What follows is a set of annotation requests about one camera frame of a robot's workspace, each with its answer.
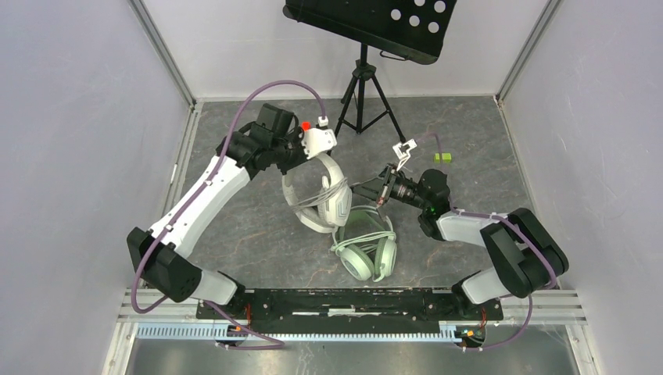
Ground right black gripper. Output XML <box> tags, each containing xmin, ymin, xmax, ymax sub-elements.
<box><xmin>349</xmin><ymin>162</ymin><xmax>429</xmax><ymax>210</ymax></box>

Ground white headphone cable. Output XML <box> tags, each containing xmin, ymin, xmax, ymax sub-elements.
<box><xmin>289</xmin><ymin>180</ymin><xmax>364</xmax><ymax>213</ymax></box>

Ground white grey headphones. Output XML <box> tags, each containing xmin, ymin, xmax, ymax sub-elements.
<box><xmin>281</xmin><ymin>154</ymin><xmax>352</xmax><ymax>234</ymax></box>

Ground green headphones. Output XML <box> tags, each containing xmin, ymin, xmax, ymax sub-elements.
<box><xmin>329</xmin><ymin>205</ymin><xmax>397</xmax><ymax>282</ymax></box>

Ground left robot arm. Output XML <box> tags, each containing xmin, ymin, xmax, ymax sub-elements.
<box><xmin>127</xmin><ymin>104</ymin><xmax>310</xmax><ymax>319</ymax></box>

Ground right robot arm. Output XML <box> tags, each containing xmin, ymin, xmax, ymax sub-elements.
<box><xmin>350</xmin><ymin>165</ymin><xmax>569</xmax><ymax>319</ymax></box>

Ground green small block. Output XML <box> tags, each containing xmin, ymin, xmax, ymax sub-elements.
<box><xmin>434</xmin><ymin>152</ymin><xmax>453</xmax><ymax>164</ymax></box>

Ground black music stand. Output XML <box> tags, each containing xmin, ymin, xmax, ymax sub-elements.
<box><xmin>282</xmin><ymin>0</ymin><xmax>457</xmax><ymax>142</ymax></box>

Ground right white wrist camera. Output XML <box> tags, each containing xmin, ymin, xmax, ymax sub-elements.
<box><xmin>392</xmin><ymin>139</ymin><xmax>418</xmax><ymax>172</ymax></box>

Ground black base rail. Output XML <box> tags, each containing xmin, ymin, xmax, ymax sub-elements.
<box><xmin>222</xmin><ymin>287</ymin><xmax>504</xmax><ymax>334</ymax></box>

